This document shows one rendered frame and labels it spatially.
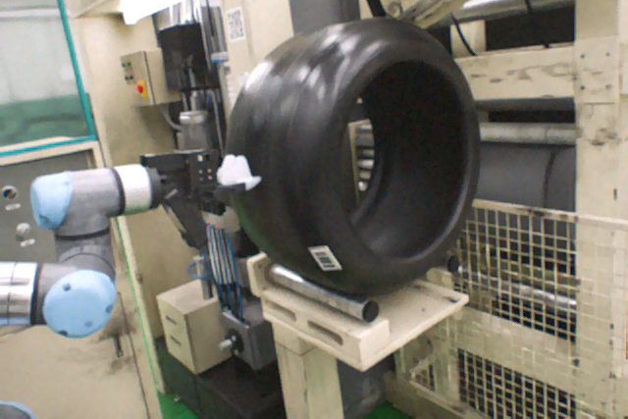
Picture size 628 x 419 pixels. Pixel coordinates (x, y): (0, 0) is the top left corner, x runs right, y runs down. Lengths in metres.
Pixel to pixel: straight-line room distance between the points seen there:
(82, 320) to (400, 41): 0.71
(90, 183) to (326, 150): 0.37
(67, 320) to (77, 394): 0.96
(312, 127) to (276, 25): 0.48
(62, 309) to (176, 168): 0.29
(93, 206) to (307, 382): 0.92
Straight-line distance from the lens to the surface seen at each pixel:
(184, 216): 0.84
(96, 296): 0.65
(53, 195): 0.77
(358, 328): 1.06
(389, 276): 1.03
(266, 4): 1.28
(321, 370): 1.54
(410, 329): 1.17
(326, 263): 0.93
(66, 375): 1.59
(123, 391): 1.66
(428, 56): 1.06
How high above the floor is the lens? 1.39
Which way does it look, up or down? 14 degrees down
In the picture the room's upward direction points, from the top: 7 degrees counter-clockwise
